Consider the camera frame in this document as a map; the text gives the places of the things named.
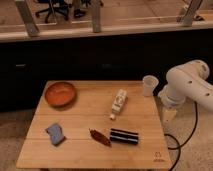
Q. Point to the grey metal post left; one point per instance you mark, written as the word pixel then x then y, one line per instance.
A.
pixel 25 13

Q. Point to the brown sausage toy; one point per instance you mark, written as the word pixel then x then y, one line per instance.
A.
pixel 100 137

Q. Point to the black striped box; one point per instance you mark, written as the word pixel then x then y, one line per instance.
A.
pixel 124 136

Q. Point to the black office chair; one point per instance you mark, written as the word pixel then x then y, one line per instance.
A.
pixel 54 6

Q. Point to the white plastic cup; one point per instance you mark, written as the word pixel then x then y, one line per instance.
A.
pixel 150 82

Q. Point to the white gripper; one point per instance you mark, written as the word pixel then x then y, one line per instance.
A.
pixel 168 115

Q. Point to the white plastic bottle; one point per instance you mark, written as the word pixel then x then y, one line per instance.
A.
pixel 118 103

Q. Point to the grey metal post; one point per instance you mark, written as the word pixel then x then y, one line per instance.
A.
pixel 95 10
pixel 25 13
pixel 187 20

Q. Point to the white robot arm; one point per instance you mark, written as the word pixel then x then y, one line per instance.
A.
pixel 186 81

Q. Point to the grey metal post right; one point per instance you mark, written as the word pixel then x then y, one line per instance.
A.
pixel 187 20

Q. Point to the orange ceramic bowl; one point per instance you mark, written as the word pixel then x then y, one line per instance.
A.
pixel 60 94

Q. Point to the grey metal post middle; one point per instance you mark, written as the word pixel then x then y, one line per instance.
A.
pixel 95 10

